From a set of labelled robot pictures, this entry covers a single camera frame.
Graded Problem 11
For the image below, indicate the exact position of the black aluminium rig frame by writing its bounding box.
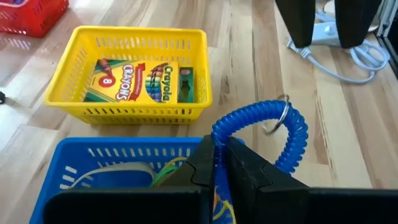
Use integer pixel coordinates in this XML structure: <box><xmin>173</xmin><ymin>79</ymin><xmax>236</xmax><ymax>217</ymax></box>
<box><xmin>377</xmin><ymin>0</ymin><xmax>398</xmax><ymax>78</ymax></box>

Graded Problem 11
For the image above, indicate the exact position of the yellow plastic basket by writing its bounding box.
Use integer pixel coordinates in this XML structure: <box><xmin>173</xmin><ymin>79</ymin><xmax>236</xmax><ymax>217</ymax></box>
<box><xmin>43</xmin><ymin>25</ymin><xmax>214</xmax><ymax>126</ymax></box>

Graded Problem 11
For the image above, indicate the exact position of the wide white rubber band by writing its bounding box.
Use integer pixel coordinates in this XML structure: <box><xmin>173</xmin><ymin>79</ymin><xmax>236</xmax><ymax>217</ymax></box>
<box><xmin>70</xmin><ymin>161</ymin><xmax>158</xmax><ymax>189</ymax></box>

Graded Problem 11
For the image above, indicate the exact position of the Crayola crayon box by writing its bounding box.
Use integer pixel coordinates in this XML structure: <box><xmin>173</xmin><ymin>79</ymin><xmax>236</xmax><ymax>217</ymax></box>
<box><xmin>83</xmin><ymin>58</ymin><xmax>196</xmax><ymax>104</ymax></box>

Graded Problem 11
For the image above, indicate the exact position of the green rubber band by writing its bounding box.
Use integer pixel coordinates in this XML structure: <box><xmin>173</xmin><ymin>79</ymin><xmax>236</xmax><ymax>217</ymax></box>
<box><xmin>149</xmin><ymin>164</ymin><xmax>178</xmax><ymax>187</ymax></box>

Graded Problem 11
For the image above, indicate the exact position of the white lamp cable with switch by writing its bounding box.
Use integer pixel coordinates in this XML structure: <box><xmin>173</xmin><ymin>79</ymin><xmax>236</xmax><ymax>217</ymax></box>
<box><xmin>285</xmin><ymin>11</ymin><xmax>391</xmax><ymax>85</ymax></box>

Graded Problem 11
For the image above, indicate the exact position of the silver metal bracket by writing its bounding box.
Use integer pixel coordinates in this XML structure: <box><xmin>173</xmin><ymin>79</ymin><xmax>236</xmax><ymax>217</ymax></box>
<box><xmin>377</xmin><ymin>0</ymin><xmax>389</xmax><ymax>35</ymax></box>

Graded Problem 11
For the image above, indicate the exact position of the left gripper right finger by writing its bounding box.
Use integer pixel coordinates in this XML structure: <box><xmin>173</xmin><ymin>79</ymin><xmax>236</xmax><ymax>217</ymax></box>
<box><xmin>226</xmin><ymin>136</ymin><xmax>398</xmax><ymax>224</ymax></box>

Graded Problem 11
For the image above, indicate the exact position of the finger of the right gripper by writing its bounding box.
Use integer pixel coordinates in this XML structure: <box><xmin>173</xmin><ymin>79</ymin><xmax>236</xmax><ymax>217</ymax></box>
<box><xmin>334</xmin><ymin>0</ymin><xmax>382</xmax><ymax>49</ymax></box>
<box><xmin>275</xmin><ymin>0</ymin><xmax>317</xmax><ymax>48</ymax></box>

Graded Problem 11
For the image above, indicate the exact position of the blue coil wristband key ring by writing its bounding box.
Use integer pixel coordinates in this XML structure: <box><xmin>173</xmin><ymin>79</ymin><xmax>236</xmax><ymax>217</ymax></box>
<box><xmin>211</xmin><ymin>94</ymin><xmax>309</xmax><ymax>187</ymax></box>

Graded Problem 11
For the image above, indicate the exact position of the large yellow rubber band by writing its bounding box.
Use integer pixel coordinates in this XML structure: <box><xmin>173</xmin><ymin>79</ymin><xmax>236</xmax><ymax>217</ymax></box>
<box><xmin>155</xmin><ymin>156</ymin><xmax>237</xmax><ymax>224</ymax></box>

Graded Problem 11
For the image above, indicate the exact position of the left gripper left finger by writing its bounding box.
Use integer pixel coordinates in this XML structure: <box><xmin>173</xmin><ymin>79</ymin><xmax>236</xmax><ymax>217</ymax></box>
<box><xmin>43</xmin><ymin>135</ymin><xmax>216</xmax><ymax>224</ymax></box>

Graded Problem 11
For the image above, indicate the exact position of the blue plastic basket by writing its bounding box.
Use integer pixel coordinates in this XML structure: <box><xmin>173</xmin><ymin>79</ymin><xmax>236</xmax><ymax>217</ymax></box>
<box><xmin>29</xmin><ymin>136</ymin><xmax>246</xmax><ymax>224</ymax></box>

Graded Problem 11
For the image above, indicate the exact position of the red plastic basket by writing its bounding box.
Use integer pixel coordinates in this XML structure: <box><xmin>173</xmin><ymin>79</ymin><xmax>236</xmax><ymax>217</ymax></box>
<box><xmin>0</xmin><ymin>0</ymin><xmax>70</xmax><ymax>39</ymax></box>

